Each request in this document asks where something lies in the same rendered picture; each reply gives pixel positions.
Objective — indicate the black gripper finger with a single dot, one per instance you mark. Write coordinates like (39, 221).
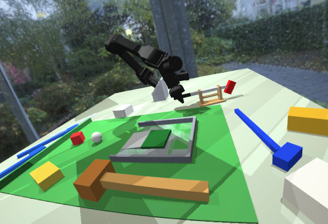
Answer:
(179, 98)

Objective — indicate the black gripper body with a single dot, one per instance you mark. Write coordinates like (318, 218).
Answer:
(173, 85)

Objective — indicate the red cube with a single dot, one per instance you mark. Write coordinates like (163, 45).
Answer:
(77, 138)

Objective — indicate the white ball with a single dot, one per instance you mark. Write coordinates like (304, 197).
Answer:
(96, 137)

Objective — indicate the green rectangular mat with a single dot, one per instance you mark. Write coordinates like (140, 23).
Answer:
(214, 159)

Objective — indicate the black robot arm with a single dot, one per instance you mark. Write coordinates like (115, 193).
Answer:
(150, 56)

